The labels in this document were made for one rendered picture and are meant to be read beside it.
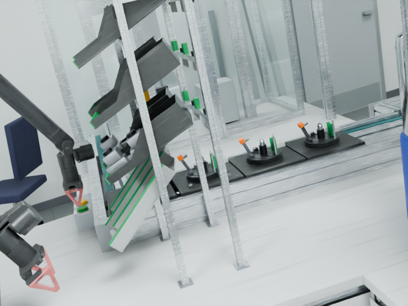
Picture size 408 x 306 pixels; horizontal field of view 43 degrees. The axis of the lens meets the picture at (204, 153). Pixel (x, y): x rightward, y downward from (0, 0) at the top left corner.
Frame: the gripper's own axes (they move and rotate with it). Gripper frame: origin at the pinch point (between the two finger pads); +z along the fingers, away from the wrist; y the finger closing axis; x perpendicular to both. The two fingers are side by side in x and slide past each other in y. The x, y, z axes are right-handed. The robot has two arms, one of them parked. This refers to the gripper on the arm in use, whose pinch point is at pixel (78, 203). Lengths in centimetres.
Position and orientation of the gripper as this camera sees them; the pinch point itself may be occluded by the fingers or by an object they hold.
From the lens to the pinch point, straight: 196.2
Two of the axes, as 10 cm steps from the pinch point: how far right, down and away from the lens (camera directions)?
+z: 1.8, 9.5, 2.7
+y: -2.5, -2.2, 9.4
